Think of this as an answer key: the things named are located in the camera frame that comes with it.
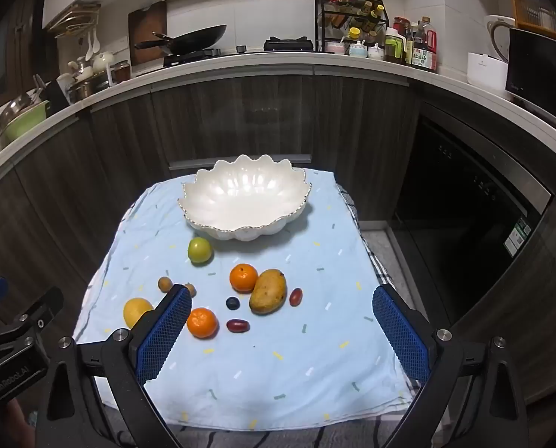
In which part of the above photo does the gas hob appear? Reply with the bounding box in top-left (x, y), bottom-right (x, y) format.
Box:
top-left (163, 36), bottom-right (316, 69)

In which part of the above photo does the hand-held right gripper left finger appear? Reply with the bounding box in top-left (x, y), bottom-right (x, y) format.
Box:
top-left (35, 284), bottom-right (192, 448)

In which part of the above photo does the dark wood base cabinet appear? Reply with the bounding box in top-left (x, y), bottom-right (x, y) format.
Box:
top-left (0, 63), bottom-right (424, 299)

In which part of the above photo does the brown cutting board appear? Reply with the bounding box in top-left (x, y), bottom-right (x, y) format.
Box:
top-left (129, 1), bottom-right (169, 66)

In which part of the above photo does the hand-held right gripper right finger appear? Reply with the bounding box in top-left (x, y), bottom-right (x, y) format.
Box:
top-left (371, 284), bottom-right (531, 448)

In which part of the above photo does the white countertop appliance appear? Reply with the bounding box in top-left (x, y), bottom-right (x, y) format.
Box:
top-left (467, 51), bottom-right (510, 99)

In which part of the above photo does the green apple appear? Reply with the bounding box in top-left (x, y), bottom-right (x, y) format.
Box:
top-left (187, 237), bottom-right (213, 265)

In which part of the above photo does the green bowl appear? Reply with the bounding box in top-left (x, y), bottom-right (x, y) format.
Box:
top-left (0, 100), bottom-right (51, 143)

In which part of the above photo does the steel pot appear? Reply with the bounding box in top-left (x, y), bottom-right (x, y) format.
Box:
top-left (68, 75), bottom-right (111, 102)

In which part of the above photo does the light blue patterned cloth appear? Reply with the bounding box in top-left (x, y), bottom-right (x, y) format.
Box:
top-left (72, 167), bottom-right (416, 431)

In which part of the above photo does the white scalloped bowl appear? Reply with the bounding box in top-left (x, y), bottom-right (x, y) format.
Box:
top-left (178, 154), bottom-right (314, 242)

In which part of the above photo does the black wok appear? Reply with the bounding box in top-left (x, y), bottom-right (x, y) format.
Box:
top-left (135, 24), bottom-right (228, 56)

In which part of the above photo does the yellow lemon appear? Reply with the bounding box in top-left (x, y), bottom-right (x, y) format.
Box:
top-left (123, 298), bottom-right (155, 330)

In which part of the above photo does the black built-in dishwasher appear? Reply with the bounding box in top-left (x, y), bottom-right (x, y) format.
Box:
top-left (389, 103), bottom-right (555, 330)

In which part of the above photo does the green lid oil bottle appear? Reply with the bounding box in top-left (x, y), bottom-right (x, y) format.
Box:
top-left (383, 28), bottom-right (408, 64)

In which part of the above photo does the black microwave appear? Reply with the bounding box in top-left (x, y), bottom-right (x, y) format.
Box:
top-left (505, 27), bottom-right (556, 123)

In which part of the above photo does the tangerine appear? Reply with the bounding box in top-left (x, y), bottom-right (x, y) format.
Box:
top-left (186, 307), bottom-right (219, 339)
top-left (229, 264), bottom-right (259, 294)

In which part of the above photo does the yellow mango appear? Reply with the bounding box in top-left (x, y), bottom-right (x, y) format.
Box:
top-left (249, 269), bottom-right (288, 315)

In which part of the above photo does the white ladle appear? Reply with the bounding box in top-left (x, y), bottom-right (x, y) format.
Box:
top-left (84, 28), bottom-right (102, 62)

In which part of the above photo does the black spice rack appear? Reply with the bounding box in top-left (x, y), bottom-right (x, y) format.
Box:
top-left (314, 0), bottom-right (390, 55)

